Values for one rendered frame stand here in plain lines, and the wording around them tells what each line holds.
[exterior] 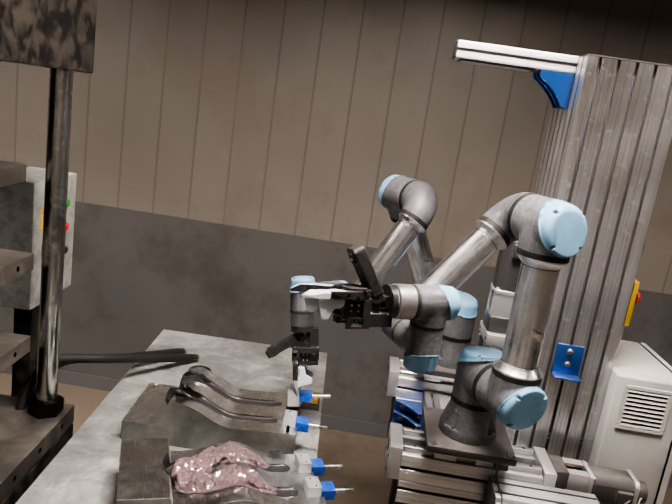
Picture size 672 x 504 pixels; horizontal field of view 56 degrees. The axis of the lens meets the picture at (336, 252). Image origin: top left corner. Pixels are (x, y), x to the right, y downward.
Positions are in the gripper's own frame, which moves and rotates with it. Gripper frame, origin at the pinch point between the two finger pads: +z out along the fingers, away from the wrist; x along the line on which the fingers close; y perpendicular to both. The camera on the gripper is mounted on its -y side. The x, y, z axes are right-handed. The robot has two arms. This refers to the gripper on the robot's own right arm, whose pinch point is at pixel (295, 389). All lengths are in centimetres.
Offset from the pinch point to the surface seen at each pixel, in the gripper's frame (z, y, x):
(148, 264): -22, -95, 162
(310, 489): 13.4, 6.8, -40.2
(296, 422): 6.1, 1.2, -12.6
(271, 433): 7.7, -5.6, -17.2
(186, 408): 0.3, -29.7, -18.0
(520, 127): -96, 106, 140
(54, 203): -58, -66, -17
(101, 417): 7, -59, -6
